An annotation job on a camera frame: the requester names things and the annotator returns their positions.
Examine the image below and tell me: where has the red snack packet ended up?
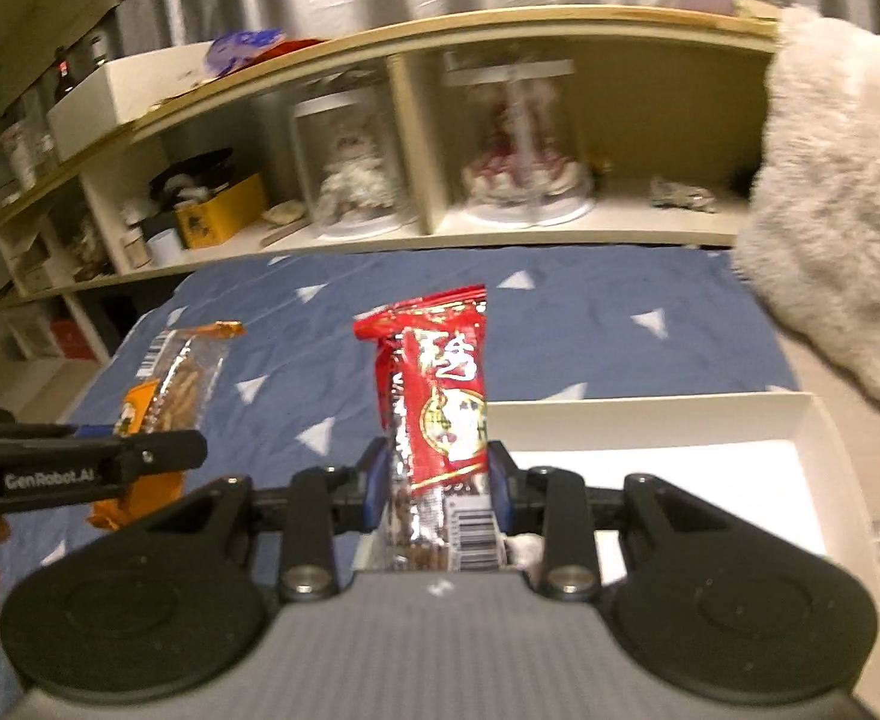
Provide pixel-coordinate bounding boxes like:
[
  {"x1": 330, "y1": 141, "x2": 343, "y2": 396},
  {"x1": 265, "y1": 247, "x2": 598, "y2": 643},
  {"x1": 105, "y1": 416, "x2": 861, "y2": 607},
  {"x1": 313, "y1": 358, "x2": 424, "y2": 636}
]
[{"x1": 354, "y1": 284, "x2": 505, "y2": 572}]

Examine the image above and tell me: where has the orange snack bar packet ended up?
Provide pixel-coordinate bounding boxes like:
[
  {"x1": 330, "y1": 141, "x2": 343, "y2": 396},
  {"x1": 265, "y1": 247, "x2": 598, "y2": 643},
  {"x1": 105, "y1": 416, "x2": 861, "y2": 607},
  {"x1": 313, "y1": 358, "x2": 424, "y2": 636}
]
[{"x1": 87, "y1": 320, "x2": 246, "y2": 532}]

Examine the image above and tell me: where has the blue triangle-pattern quilt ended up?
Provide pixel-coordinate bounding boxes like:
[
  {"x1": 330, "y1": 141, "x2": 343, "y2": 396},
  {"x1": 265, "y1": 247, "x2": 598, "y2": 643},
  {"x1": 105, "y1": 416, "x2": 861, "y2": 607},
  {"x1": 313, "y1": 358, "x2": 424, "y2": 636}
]
[{"x1": 0, "y1": 244, "x2": 798, "y2": 720}]

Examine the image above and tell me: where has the white shallow box tray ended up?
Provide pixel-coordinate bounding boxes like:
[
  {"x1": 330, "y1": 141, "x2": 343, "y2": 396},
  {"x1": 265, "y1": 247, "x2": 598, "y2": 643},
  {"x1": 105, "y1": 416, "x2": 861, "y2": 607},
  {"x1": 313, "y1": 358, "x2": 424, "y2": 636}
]
[{"x1": 360, "y1": 392, "x2": 880, "y2": 718}]

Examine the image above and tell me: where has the small jar on shelf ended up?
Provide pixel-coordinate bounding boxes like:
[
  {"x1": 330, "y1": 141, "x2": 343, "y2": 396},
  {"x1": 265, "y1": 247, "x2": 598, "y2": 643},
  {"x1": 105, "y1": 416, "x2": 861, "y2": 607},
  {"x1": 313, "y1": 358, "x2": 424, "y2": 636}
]
[{"x1": 121, "y1": 227, "x2": 152, "y2": 270}]

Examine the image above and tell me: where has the white cylinder cup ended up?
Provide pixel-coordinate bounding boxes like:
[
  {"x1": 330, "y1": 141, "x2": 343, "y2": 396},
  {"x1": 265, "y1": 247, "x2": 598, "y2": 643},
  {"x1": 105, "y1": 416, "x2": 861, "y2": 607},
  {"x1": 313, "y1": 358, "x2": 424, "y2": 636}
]
[{"x1": 147, "y1": 229, "x2": 184, "y2": 268}]

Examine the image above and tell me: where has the yellow box on shelf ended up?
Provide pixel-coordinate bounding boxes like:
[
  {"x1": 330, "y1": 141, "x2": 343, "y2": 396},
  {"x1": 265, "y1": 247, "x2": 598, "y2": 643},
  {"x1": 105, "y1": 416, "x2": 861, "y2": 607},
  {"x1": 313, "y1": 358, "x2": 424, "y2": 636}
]
[{"x1": 175, "y1": 174, "x2": 268, "y2": 249}]

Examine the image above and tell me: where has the white doll in case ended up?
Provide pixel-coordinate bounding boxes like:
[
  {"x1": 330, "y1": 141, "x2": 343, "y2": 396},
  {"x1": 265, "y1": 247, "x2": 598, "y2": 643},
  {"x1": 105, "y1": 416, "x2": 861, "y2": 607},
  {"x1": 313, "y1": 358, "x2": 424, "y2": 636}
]
[{"x1": 289, "y1": 88, "x2": 409, "y2": 239}]

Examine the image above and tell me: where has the small trinket on shelf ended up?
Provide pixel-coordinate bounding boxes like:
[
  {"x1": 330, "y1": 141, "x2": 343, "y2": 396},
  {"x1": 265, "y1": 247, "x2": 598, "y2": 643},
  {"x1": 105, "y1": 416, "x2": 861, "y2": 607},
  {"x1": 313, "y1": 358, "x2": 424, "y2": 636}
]
[{"x1": 650, "y1": 176, "x2": 717, "y2": 213}]

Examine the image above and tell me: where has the red doll in case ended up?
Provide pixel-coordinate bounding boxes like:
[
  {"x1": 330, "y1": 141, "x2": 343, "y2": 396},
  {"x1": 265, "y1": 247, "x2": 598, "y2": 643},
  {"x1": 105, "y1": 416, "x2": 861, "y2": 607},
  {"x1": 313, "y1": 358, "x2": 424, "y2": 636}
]
[{"x1": 445, "y1": 59, "x2": 593, "y2": 227}]

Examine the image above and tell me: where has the wooden headboard shelf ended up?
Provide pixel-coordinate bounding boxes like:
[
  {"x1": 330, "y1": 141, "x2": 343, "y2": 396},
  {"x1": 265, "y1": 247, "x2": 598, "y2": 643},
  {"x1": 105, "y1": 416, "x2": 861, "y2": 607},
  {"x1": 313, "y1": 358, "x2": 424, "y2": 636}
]
[{"x1": 0, "y1": 1, "x2": 784, "y2": 361}]

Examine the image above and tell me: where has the fluffy cream pillow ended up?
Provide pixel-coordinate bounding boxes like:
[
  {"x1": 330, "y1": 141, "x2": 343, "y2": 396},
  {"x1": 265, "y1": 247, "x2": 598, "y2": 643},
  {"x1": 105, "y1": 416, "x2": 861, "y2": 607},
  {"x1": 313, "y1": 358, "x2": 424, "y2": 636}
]
[{"x1": 733, "y1": 7, "x2": 880, "y2": 401}]

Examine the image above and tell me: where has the white storage box on shelf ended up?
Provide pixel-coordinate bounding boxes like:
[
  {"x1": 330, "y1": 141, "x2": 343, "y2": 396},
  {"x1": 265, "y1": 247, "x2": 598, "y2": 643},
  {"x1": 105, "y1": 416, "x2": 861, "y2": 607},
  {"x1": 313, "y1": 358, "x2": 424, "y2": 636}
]
[{"x1": 47, "y1": 41, "x2": 212, "y2": 163}]

